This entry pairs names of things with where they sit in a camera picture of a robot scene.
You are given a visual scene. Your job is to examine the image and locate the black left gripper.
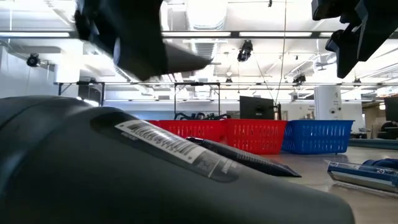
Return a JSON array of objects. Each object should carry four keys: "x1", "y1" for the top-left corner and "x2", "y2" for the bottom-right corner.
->
[{"x1": 74, "y1": 0, "x2": 214, "y2": 82}]

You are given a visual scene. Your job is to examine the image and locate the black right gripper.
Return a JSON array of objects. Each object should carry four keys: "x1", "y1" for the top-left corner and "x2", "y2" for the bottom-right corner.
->
[{"x1": 311, "y1": 0, "x2": 398, "y2": 79}]

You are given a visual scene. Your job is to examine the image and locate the dark disposable razor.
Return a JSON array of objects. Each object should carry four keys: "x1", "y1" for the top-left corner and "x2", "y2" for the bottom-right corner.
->
[{"x1": 362, "y1": 157, "x2": 398, "y2": 170}]

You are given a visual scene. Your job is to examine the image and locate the blue and silver packet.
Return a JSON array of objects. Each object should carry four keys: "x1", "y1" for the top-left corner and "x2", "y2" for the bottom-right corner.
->
[{"x1": 325, "y1": 160, "x2": 398, "y2": 195}]

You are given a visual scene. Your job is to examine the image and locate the white column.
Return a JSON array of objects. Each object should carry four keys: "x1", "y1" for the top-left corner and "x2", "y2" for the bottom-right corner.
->
[{"x1": 313, "y1": 85, "x2": 343, "y2": 121}]

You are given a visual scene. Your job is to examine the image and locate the black monitor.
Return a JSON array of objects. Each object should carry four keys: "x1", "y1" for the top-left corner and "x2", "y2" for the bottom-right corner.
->
[
  {"x1": 384, "y1": 96, "x2": 398, "y2": 123},
  {"x1": 239, "y1": 95, "x2": 276, "y2": 121}
]

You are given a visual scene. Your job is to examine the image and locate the dark table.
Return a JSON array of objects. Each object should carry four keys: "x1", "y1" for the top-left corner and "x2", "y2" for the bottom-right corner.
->
[{"x1": 348, "y1": 138, "x2": 398, "y2": 151}]

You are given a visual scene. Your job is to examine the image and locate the blue plastic basket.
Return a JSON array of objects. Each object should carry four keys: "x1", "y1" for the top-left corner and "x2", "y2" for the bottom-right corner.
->
[{"x1": 281, "y1": 119, "x2": 355, "y2": 155}]

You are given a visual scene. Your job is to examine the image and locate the black squeeze tube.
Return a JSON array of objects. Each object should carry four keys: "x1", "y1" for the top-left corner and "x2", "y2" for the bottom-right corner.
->
[{"x1": 185, "y1": 136, "x2": 302, "y2": 179}]

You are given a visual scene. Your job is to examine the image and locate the black background rig frame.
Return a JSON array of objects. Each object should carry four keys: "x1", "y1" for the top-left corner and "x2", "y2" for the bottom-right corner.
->
[
  {"x1": 173, "y1": 82, "x2": 221, "y2": 121},
  {"x1": 54, "y1": 80, "x2": 106, "y2": 107}
]

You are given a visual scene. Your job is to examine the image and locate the silver ventilation duct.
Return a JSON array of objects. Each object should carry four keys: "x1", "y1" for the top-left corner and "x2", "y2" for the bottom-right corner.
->
[{"x1": 185, "y1": 0, "x2": 228, "y2": 65}]

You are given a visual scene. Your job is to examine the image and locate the black hanging camera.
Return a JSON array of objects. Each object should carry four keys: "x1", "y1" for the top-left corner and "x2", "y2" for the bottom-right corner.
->
[
  {"x1": 26, "y1": 53, "x2": 41, "y2": 68},
  {"x1": 236, "y1": 39, "x2": 254, "y2": 63},
  {"x1": 292, "y1": 73, "x2": 307, "y2": 85}
]

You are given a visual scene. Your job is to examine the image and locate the thin hanging cable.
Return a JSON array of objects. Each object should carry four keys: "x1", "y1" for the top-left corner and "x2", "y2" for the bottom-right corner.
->
[{"x1": 274, "y1": 0, "x2": 287, "y2": 105}]

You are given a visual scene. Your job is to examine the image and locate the black metal rig frame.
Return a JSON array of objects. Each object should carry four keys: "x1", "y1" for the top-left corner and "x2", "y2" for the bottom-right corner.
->
[{"x1": 0, "y1": 30, "x2": 398, "y2": 39}]

